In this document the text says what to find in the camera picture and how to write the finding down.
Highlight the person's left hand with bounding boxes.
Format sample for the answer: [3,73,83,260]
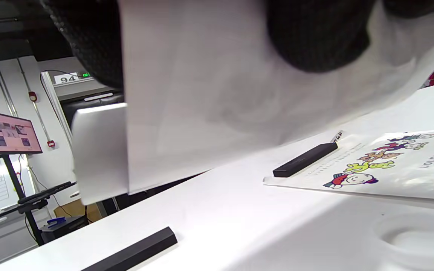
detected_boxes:
[40,0,434,91]

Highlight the white paper sheet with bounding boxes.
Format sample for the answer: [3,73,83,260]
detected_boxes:
[118,0,434,195]

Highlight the short black bar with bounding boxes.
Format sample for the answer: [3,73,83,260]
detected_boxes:
[272,142,339,178]

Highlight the white cartoon print booklet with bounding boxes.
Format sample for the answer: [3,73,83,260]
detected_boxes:
[263,127,434,202]

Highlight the white round dish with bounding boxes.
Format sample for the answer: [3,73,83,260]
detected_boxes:
[373,212,434,269]

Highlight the white panel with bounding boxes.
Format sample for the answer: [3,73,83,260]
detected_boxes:
[71,103,130,206]

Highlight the white number sign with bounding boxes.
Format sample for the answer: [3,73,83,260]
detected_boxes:
[53,72,83,85]

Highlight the long black bar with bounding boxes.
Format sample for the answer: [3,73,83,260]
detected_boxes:
[81,226,178,271]

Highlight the brown cardboard box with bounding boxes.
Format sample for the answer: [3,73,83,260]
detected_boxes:
[53,198,103,223]

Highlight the black case with blue part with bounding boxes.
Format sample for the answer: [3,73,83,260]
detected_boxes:
[41,215,89,243]

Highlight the monitor with pink screen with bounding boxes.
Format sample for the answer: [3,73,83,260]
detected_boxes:
[0,108,43,155]

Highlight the black monitor stand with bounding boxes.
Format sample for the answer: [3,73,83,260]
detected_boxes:
[0,154,77,247]

